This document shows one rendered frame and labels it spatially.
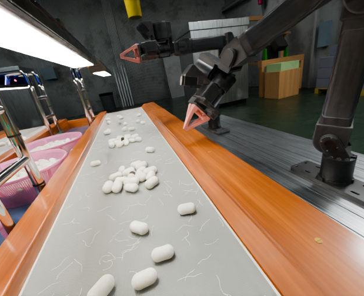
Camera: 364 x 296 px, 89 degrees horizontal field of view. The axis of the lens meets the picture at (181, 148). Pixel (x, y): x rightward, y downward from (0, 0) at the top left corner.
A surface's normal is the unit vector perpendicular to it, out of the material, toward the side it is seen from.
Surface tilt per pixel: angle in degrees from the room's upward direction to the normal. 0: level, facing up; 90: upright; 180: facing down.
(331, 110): 79
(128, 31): 90
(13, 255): 0
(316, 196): 0
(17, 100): 90
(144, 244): 0
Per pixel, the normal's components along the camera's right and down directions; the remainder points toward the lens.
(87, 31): 0.33, 0.31
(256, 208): -0.15, -0.92
